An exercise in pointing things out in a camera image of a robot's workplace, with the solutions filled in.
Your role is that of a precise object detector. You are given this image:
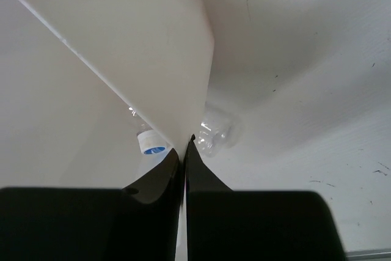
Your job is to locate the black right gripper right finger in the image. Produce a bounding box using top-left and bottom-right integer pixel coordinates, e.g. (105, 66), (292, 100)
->
(185, 141), (346, 260)

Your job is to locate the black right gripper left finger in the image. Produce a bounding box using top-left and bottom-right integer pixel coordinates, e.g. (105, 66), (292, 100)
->
(1, 150), (180, 260)

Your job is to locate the white label plastic bottle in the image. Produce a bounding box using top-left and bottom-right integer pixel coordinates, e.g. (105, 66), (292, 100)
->
(128, 107), (168, 155)

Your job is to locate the clear unlabelled plastic bottle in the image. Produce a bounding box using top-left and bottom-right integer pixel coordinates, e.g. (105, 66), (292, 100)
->
(196, 103), (241, 158)

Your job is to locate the white plastic bin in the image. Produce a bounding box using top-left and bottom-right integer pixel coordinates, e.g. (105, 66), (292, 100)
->
(0, 0), (216, 261)

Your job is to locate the aluminium table rail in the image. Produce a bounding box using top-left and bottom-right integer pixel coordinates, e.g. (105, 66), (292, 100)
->
(346, 250), (390, 260)

